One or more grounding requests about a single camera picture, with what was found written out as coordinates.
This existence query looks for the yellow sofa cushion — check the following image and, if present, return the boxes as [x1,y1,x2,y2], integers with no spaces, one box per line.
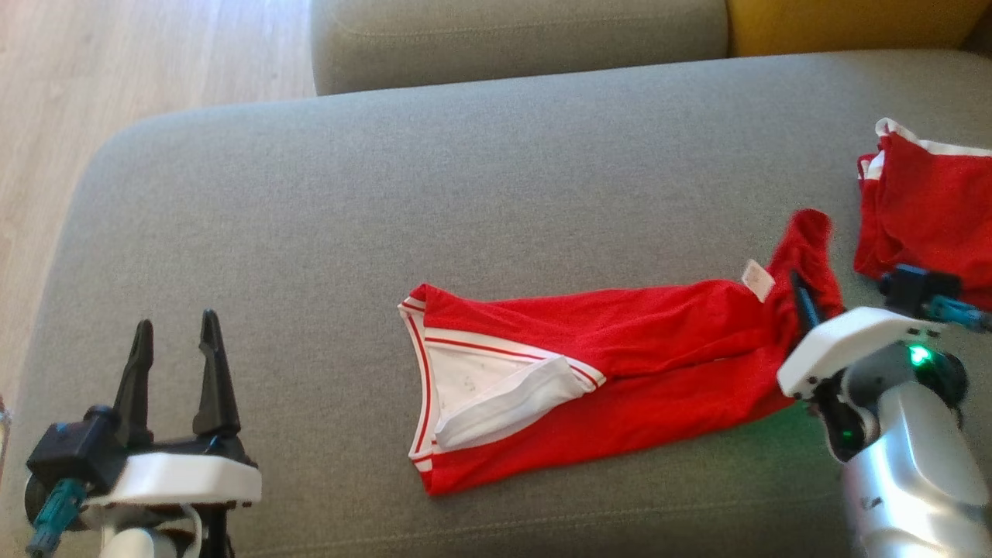
[725,0,992,58]

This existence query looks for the grey sofa back cushion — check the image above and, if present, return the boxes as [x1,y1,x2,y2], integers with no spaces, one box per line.
[309,0,730,97]

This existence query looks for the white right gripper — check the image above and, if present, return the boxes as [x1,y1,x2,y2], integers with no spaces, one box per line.
[777,270,944,401]

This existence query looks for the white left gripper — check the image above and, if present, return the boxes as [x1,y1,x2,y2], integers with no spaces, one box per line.
[81,310,263,510]

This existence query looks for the red white-trimmed basketball jersey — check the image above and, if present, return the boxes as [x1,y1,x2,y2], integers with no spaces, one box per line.
[397,207,847,498]

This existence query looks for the red white-trimmed basketball shorts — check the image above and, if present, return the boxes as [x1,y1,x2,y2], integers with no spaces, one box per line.
[853,117,992,312]

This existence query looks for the grey sofa seat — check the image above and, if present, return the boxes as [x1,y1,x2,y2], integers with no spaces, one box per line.
[0,50,992,558]

